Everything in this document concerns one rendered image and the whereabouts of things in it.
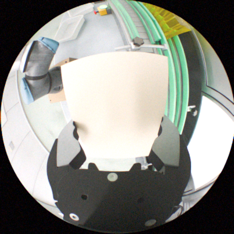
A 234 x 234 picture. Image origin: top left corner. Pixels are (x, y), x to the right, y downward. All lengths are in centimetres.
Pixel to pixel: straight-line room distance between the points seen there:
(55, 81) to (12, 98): 330
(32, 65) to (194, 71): 64
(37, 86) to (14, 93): 339
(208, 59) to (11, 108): 382
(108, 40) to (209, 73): 50
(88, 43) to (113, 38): 14
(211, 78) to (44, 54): 55
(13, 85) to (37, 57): 354
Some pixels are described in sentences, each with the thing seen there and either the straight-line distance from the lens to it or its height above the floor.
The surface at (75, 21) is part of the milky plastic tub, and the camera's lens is 72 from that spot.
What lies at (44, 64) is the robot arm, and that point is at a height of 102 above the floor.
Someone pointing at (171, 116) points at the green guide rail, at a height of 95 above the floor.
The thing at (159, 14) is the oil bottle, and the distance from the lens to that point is 36.
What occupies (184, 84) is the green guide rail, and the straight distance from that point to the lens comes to 37.
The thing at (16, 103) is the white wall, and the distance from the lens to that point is 360.
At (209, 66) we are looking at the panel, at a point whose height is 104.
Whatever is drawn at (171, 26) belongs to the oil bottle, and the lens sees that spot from 31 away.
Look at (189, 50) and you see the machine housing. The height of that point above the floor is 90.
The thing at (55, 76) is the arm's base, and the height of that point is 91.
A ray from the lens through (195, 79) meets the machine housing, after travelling 48.
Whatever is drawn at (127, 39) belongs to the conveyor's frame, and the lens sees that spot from 36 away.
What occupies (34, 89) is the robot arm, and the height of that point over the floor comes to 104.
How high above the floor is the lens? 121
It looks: 60 degrees down
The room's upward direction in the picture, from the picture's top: 177 degrees counter-clockwise
